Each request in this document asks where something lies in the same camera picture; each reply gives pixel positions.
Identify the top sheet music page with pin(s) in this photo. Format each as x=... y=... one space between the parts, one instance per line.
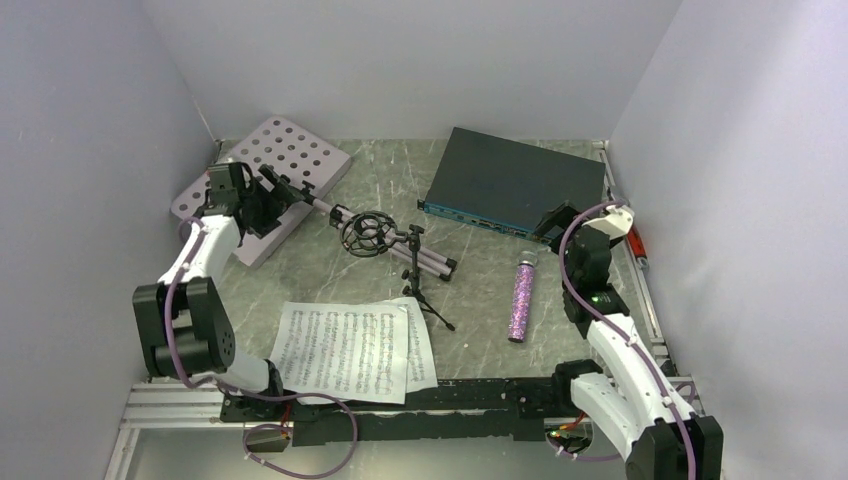
x=351 y=352

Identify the lilac perforated music stand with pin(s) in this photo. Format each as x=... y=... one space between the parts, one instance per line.
x=312 y=166

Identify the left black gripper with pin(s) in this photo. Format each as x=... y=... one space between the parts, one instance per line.
x=278 y=199

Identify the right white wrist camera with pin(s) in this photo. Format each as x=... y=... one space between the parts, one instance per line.
x=615 y=221

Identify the sheet music page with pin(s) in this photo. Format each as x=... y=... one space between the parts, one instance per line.
x=351 y=352
x=421 y=368

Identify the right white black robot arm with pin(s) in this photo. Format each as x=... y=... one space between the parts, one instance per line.
x=656 y=432

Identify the aluminium frame rail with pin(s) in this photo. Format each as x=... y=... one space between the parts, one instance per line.
x=169 y=405

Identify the dark blue rack unit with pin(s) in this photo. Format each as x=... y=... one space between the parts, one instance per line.
x=507 y=186

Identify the purple glitter microphone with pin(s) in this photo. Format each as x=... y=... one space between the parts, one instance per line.
x=521 y=298

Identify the lower sheet music page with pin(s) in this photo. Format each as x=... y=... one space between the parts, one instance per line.
x=421 y=368

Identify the black microphone shock mount stand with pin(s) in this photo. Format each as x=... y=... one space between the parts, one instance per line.
x=374 y=233

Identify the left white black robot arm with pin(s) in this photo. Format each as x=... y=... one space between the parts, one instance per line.
x=184 y=330

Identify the red handled adjustable wrench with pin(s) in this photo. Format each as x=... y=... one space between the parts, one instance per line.
x=634 y=238

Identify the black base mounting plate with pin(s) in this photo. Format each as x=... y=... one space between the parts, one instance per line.
x=337 y=427

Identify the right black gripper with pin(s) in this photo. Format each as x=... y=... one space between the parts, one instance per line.
x=559 y=216

